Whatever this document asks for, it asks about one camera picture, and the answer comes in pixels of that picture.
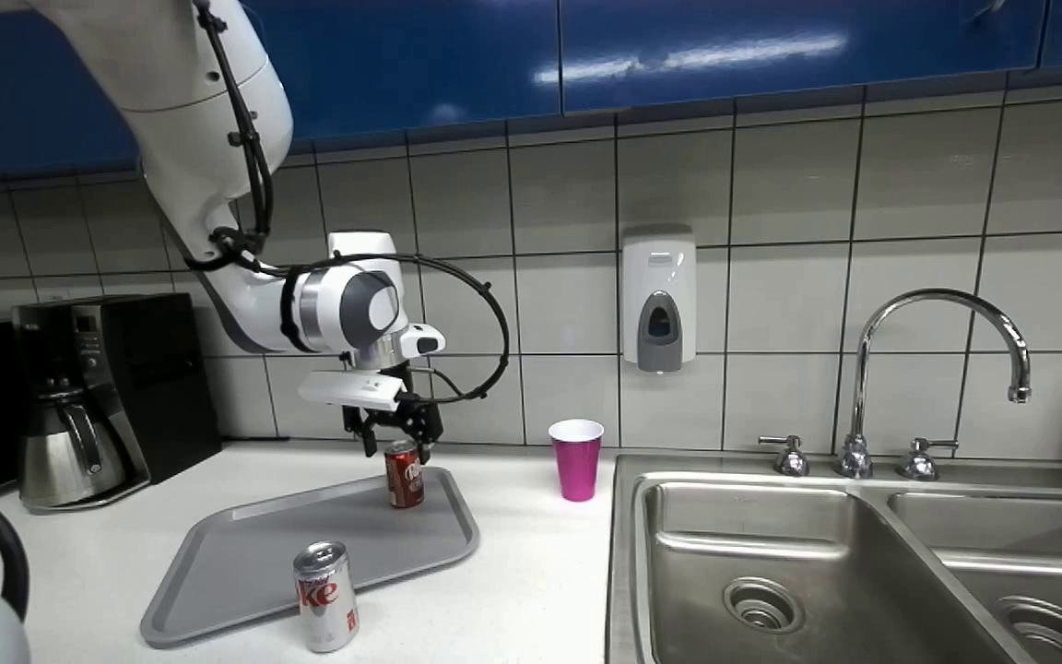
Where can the stainless steel double sink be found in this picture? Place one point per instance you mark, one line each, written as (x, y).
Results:
(728, 562)

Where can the silver diet coke can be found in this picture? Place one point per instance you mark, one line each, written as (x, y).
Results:
(327, 594)

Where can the blue upper cabinets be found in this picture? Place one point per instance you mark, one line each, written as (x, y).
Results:
(386, 68)

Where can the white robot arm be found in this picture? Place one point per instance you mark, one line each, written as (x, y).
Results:
(213, 124)

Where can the pink plastic cup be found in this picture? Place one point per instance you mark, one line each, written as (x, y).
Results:
(575, 446)

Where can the brown soda can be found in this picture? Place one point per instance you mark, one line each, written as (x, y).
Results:
(402, 473)

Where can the grey plastic tray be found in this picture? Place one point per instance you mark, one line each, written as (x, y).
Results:
(236, 564)

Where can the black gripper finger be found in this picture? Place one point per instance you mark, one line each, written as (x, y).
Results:
(369, 441)
(424, 444)

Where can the white soap dispenser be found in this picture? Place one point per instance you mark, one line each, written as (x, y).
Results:
(658, 301)

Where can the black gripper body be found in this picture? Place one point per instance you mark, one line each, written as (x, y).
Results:
(406, 419)

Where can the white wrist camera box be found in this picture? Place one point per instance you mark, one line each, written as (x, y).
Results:
(354, 389)

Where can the black coffee maker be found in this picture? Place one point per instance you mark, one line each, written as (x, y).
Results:
(139, 364)

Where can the steel coffee carafe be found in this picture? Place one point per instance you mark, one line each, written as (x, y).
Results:
(71, 456)

